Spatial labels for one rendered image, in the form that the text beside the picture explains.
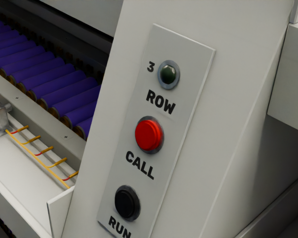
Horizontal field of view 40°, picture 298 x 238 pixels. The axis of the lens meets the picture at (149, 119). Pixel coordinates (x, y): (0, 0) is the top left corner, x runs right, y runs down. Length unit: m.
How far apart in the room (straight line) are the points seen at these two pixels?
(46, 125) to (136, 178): 0.17
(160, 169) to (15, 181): 0.18
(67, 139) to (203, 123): 0.18
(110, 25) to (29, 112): 0.16
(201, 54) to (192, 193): 0.07
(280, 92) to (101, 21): 0.13
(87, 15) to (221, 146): 0.13
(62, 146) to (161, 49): 0.17
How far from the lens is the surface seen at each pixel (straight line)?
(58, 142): 0.36
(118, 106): 0.23
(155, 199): 0.22
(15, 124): 0.41
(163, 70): 0.20
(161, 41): 0.21
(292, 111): 0.19
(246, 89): 0.18
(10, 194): 0.35
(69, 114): 0.39
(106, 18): 0.26
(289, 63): 0.18
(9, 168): 0.37
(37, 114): 0.39
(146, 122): 0.21
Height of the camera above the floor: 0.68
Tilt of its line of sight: 20 degrees down
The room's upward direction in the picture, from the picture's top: 18 degrees clockwise
